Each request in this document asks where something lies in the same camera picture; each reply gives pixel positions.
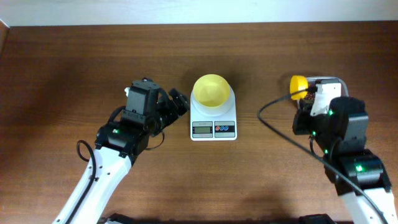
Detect right black cable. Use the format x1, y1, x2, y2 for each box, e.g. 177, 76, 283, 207
257, 86, 389, 224

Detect white digital kitchen scale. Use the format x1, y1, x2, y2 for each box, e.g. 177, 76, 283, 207
190, 87, 238, 141

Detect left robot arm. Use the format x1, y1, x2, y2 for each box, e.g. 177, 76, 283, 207
54, 78, 190, 223

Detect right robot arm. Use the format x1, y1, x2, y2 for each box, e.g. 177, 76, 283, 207
293, 96, 397, 223

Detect clear plastic bean container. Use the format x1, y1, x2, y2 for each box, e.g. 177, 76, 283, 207
290, 75, 349, 116

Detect yellow measuring scoop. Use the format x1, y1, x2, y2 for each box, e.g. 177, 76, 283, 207
289, 75, 308, 100

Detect red beans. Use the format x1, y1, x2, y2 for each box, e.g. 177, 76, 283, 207
304, 92, 315, 101

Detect yellow plastic bowl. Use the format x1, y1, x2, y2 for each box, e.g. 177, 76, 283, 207
193, 74, 231, 108

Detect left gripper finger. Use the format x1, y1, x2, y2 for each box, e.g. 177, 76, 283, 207
169, 88, 190, 113
157, 88, 170, 108

